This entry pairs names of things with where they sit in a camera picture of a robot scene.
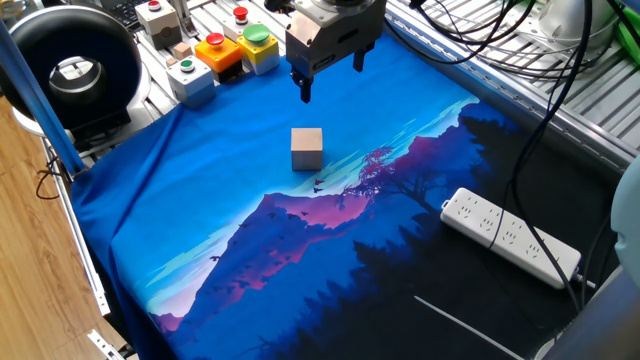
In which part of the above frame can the grey metal stand bracket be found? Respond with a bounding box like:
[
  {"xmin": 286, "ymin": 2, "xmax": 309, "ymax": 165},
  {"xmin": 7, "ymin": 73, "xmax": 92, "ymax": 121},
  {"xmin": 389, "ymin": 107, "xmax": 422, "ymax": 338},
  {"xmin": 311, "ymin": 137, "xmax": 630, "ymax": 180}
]
[{"xmin": 168, "ymin": 0, "xmax": 200, "ymax": 40}]

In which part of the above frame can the aluminium table edge profile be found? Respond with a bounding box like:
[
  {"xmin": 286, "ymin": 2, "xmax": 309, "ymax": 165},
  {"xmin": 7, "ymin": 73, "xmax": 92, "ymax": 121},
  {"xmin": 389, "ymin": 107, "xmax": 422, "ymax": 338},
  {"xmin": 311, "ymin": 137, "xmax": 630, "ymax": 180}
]
[{"xmin": 39, "ymin": 137, "xmax": 126, "ymax": 360}]

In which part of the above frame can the metallic Schunk gripper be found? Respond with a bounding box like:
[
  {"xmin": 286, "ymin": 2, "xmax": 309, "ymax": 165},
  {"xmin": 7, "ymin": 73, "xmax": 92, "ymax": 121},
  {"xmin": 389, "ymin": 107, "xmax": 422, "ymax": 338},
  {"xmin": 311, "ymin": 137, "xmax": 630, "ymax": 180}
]
[{"xmin": 285, "ymin": 3, "xmax": 387, "ymax": 105}]

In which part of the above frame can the blue mountain print cloth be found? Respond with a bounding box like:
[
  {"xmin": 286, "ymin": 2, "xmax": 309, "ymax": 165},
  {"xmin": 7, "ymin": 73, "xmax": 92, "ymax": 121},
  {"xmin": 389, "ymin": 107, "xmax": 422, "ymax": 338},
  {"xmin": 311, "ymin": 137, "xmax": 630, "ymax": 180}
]
[{"xmin": 69, "ymin": 32, "xmax": 626, "ymax": 360}]

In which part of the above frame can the grey power strip cord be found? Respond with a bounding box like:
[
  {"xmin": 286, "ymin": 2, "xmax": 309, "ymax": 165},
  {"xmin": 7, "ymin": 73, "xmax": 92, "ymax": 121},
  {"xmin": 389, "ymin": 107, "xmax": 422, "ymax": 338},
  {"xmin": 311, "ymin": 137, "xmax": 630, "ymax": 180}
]
[{"xmin": 573, "ymin": 273, "xmax": 599, "ymax": 291}]

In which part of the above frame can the orange box red mushroom button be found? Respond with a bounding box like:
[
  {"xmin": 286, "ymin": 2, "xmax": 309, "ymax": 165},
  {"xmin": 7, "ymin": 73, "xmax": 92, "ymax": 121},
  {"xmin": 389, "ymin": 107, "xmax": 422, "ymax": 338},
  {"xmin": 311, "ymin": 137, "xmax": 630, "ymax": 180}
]
[{"xmin": 193, "ymin": 32, "xmax": 245, "ymax": 84}]

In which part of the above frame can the blue metal pole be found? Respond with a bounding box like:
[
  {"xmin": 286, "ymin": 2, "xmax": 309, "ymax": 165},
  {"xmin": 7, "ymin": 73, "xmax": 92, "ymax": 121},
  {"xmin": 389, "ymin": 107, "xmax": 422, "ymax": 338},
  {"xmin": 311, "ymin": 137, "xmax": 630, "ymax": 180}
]
[{"xmin": 0, "ymin": 19, "xmax": 87, "ymax": 177}]

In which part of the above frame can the white metal bracket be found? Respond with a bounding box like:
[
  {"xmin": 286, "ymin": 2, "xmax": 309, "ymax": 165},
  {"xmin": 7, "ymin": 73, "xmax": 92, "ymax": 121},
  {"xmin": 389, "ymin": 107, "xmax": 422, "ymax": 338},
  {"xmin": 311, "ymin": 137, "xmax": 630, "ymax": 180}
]
[{"xmin": 87, "ymin": 328, "xmax": 126, "ymax": 360}]

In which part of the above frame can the white gripper mounting plate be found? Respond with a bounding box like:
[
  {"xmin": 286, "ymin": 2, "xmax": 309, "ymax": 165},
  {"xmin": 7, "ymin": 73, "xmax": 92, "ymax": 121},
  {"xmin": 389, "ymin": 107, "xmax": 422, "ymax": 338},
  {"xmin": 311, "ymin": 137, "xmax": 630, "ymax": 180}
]
[{"xmin": 293, "ymin": 0, "xmax": 387, "ymax": 30}]

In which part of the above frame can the white box red button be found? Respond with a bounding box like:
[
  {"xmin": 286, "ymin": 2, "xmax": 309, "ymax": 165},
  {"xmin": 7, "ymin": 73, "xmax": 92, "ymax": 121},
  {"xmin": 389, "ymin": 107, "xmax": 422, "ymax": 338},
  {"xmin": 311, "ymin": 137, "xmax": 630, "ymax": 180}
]
[{"xmin": 222, "ymin": 5, "xmax": 251, "ymax": 44}]

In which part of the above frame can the large light wooden cube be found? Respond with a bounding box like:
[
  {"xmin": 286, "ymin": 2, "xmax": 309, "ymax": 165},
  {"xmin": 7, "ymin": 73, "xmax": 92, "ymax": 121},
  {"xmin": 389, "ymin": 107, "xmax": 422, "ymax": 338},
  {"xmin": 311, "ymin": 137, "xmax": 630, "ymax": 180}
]
[{"xmin": 290, "ymin": 127, "xmax": 324, "ymax": 172}]

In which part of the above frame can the green plastic object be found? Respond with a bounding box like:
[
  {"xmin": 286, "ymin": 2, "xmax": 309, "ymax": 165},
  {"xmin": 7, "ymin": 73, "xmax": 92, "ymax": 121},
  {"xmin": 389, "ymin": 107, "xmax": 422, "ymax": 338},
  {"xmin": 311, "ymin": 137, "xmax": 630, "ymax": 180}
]
[{"xmin": 613, "ymin": 0, "xmax": 640, "ymax": 69}]

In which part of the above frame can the yellow box green mushroom button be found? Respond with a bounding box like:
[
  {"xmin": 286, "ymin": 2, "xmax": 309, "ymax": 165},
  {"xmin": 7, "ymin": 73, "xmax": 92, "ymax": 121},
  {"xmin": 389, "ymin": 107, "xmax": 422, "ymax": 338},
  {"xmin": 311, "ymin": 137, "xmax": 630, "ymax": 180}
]
[{"xmin": 236, "ymin": 23, "xmax": 281, "ymax": 76}]

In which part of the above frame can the grey box small green button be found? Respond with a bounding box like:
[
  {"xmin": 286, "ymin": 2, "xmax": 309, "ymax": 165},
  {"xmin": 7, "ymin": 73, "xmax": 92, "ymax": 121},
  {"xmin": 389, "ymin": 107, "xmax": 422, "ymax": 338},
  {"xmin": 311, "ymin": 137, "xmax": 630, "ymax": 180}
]
[{"xmin": 165, "ymin": 55, "xmax": 218, "ymax": 110}]

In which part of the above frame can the aluminium frame rail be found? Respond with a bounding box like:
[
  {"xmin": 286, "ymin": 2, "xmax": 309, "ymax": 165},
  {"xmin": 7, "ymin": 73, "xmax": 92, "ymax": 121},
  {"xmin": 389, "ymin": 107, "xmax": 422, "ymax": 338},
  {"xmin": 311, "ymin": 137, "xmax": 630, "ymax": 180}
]
[{"xmin": 384, "ymin": 7, "xmax": 640, "ymax": 174}]

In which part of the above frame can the white power strip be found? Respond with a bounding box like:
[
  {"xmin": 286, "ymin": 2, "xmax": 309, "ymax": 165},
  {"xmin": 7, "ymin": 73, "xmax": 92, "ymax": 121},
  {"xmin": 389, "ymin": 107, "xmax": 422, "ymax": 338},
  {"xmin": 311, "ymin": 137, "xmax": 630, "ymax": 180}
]
[{"xmin": 439, "ymin": 187, "xmax": 584, "ymax": 290}]

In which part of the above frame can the grey box small red button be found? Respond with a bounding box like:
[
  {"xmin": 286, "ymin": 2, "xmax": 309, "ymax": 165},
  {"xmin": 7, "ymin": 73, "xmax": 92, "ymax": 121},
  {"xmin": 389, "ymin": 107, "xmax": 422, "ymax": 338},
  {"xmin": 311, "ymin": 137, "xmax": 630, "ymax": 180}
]
[{"xmin": 134, "ymin": 0, "xmax": 184, "ymax": 51}]

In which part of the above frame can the white dome device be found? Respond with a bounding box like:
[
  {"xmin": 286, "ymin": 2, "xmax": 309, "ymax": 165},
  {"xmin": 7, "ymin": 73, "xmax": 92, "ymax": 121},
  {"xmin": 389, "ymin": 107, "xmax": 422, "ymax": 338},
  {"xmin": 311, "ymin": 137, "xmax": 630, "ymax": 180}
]
[{"xmin": 537, "ymin": 0, "xmax": 617, "ymax": 50}]

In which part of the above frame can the black keyboard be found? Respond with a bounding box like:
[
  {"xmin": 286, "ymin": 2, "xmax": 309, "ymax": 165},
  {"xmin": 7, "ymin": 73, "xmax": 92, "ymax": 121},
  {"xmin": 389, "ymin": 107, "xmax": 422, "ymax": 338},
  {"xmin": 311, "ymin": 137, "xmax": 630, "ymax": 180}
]
[{"xmin": 108, "ymin": 0, "xmax": 149, "ymax": 32}]

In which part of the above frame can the thin black cable loop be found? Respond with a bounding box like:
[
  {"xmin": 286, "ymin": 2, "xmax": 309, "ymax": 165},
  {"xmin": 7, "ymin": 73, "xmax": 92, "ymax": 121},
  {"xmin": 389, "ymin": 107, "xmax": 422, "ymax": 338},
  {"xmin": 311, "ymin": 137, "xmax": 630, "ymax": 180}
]
[{"xmin": 34, "ymin": 157, "xmax": 64, "ymax": 201}]

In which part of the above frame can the long thick black cable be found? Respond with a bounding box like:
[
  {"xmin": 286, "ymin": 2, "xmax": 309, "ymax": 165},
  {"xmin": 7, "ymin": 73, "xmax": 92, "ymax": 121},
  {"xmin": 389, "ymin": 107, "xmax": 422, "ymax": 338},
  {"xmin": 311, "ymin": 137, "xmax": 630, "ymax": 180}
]
[{"xmin": 504, "ymin": 0, "xmax": 599, "ymax": 314}]

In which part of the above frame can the black cable on slats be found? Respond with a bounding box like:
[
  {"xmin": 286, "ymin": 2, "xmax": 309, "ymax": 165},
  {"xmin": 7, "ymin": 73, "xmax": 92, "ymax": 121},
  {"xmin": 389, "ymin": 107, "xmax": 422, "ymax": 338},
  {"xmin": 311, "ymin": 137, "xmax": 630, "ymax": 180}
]
[{"xmin": 384, "ymin": 0, "xmax": 591, "ymax": 81}]

